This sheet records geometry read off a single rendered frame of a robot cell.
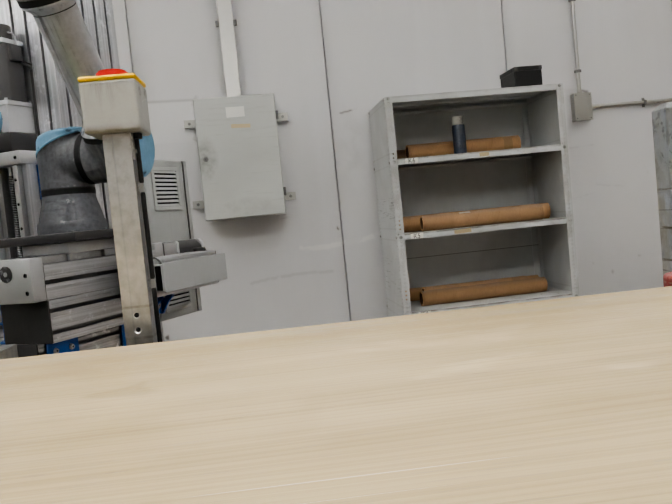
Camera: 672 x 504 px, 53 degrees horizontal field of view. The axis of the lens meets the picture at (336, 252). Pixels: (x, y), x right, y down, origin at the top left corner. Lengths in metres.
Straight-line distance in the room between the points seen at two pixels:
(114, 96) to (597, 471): 0.73
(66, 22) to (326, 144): 2.38
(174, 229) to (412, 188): 1.90
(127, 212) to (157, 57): 2.88
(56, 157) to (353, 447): 1.32
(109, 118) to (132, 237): 0.15
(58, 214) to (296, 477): 1.31
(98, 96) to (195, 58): 2.84
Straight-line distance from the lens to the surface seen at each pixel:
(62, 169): 1.61
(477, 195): 3.82
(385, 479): 0.32
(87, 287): 1.58
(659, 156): 1.04
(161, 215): 2.04
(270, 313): 3.66
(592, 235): 4.10
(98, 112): 0.90
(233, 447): 0.39
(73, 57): 1.48
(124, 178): 0.90
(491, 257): 3.85
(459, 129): 3.50
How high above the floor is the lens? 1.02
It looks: 3 degrees down
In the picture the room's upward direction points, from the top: 6 degrees counter-clockwise
